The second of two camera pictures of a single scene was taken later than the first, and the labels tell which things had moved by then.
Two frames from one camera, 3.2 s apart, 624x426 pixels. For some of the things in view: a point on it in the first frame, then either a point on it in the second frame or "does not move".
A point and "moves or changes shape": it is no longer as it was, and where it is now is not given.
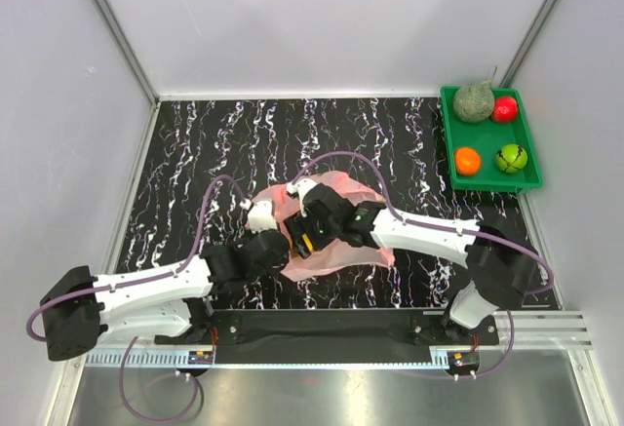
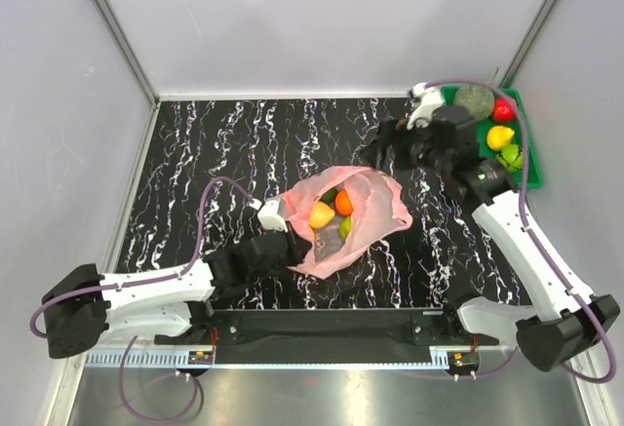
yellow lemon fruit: (307, 242) moves or changes shape
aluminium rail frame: (536, 372) does not move
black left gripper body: (256, 275) does not move
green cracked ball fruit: (511, 158) does not move
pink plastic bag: (335, 256) moves or changes shape
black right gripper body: (319, 233) to (414, 146)
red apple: (504, 109) does not move
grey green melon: (473, 102) does not move
